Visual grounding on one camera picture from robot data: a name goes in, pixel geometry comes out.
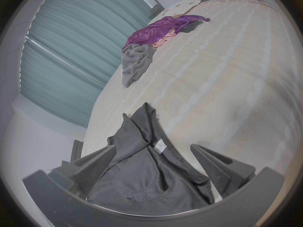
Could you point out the purple satin garment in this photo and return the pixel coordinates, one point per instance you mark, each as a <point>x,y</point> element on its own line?
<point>146,34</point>

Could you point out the grey bedside table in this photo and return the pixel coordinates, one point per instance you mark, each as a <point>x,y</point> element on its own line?
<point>156,10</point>

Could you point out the blue-green curtain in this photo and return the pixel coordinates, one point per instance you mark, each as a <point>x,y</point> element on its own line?
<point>90,18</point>
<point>59,84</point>

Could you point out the black T-shirt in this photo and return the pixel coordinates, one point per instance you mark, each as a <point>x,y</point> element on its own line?
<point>142,174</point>

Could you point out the black chest of drawers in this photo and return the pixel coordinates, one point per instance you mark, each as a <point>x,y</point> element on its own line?
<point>76,150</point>

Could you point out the white printed pillow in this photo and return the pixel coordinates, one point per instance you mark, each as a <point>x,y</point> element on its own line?
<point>182,5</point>

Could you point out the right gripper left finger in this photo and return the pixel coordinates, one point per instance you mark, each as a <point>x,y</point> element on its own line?
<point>94,167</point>

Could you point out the black lace garment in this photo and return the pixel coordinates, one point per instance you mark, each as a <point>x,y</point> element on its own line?
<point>191,27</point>

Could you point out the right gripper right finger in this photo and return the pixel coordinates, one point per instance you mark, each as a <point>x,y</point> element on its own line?
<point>213,171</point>

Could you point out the grey knit garment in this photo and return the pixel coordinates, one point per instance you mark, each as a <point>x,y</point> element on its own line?
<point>135,60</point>

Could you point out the pink garment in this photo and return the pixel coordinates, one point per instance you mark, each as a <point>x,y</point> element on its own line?
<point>161,41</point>

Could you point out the bed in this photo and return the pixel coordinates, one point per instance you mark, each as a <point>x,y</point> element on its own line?
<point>224,79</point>

